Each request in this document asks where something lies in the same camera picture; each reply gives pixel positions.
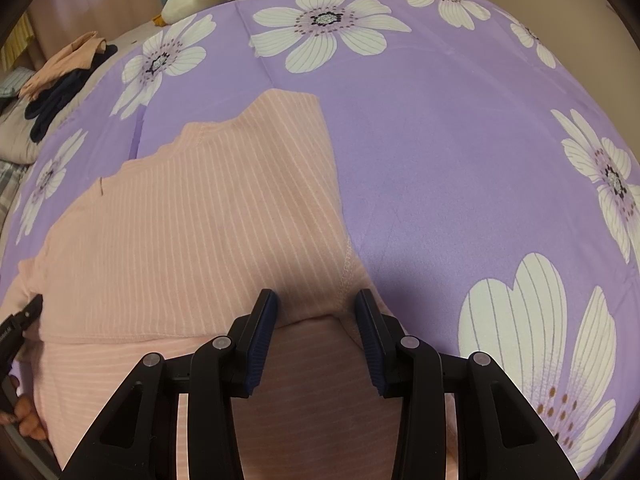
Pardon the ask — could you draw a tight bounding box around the pink ribbed knit sweater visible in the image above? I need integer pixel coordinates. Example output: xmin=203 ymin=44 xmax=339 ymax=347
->
xmin=1 ymin=89 xmax=428 ymax=479

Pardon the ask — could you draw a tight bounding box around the person's hand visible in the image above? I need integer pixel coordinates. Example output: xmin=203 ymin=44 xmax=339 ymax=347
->
xmin=0 ymin=394 xmax=48 ymax=441

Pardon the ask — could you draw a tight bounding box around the grey pillow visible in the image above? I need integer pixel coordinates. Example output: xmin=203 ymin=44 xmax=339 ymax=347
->
xmin=0 ymin=66 xmax=51 ymax=166

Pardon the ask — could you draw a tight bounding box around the folded dark navy garment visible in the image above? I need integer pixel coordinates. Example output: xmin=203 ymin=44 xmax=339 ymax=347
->
xmin=25 ymin=44 xmax=118 ymax=144

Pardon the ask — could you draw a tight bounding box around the purple floral bed sheet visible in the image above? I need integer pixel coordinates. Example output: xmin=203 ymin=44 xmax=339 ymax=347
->
xmin=4 ymin=0 xmax=639 ymax=478

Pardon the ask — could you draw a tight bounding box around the folded peach garment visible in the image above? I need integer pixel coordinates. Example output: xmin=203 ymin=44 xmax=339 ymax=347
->
xmin=18 ymin=32 xmax=106 ymax=101

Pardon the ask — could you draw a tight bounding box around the yellow hanging cloth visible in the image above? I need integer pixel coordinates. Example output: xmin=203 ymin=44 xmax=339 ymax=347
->
xmin=1 ymin=13 xmax=35 ymax=72

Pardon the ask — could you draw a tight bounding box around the pink curtain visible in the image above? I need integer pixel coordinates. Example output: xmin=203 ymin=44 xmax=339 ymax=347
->
xmin=28 ymin=0 xmax=162 ymax=58

